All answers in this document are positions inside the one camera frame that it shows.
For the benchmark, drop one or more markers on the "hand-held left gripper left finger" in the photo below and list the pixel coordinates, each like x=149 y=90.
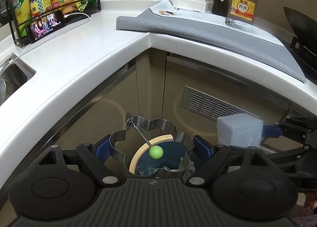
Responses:
x=100 y=151

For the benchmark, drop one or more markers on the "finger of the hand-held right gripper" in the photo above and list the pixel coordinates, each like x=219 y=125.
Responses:
x=271 y=131
x=279 y=157

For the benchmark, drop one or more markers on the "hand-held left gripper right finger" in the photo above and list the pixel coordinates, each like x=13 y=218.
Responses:
x=204 y=148

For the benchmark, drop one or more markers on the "round bin blue liner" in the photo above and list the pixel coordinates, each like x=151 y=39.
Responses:
x=173 y=150

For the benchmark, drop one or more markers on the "white plastic box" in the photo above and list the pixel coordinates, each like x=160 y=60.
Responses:
x=237 y=130

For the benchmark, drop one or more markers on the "metal mould green knob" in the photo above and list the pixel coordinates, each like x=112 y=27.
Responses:
x=156 y=152

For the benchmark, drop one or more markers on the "person's right hand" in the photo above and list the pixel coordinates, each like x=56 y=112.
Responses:
x=312 y=201

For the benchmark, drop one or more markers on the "silver cabinet vent grille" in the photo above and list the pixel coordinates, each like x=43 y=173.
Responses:
x=210 y=103

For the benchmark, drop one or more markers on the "black wok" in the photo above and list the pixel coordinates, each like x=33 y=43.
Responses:
x=299 y=23

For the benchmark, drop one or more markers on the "grey mat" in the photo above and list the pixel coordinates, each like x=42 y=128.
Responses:
x=210 y=36

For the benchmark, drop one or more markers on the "steel pot lid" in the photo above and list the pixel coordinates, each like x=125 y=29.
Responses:
x=5 y=90

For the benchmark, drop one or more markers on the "steel sink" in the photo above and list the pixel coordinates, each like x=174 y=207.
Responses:
x=17 y=73

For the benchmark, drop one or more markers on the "cooking wine jug yellow cap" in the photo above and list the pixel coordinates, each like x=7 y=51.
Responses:
x=242 y=6

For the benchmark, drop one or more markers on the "flat black device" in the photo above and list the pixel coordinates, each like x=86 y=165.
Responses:
x=76 y=18

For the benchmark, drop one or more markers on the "black smartphone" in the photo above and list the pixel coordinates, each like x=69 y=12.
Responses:
x=44 y=26

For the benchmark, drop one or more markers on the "small brown scraps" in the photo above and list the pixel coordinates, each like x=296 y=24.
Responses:
x=163 y=12

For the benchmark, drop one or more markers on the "black metal kitchen rack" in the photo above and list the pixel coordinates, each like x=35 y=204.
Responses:
x=98 y=3

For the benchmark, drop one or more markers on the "green bottle yellow cap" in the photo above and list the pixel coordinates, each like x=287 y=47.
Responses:
x=19 y=1

